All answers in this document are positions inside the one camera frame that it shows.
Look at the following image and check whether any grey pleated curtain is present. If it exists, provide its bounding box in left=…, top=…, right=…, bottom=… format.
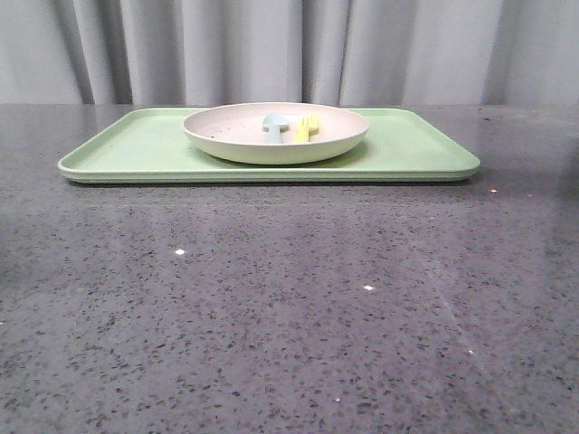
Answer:
left=1, top=1, right=578, bottom=107

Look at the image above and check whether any yellow plastic fork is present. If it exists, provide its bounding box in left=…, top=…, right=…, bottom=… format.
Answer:
left=293, top=115, right=319, bottom=143

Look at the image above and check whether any light blue plastic spoon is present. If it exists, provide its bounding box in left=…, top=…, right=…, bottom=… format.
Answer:
left=262, top=113, right=289, bottom=144

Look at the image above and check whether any light green rectangular tray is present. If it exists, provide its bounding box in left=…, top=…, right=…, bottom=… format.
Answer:
left=58, top=108, right=480, bottom=184

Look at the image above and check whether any beige round plate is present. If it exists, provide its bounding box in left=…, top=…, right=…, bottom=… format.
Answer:
left=183, top=102, right=370, bottom=165

